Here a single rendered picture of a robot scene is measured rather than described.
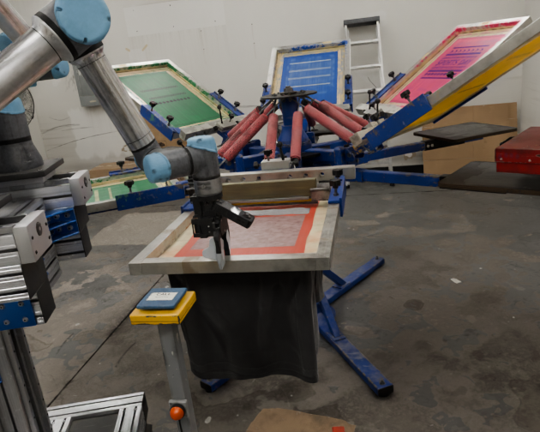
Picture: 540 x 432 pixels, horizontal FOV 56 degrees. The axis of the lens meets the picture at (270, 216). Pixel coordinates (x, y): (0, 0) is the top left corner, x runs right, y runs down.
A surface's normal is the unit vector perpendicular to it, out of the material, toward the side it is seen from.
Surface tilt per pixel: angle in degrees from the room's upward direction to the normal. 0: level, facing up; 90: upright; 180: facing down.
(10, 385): 90
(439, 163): 75
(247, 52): 90
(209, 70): 90
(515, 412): 0
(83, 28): 86
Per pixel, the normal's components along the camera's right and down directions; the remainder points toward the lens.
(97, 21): 0.60, 0.11
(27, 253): 0.11, 0.29
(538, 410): -0.11, -0.95
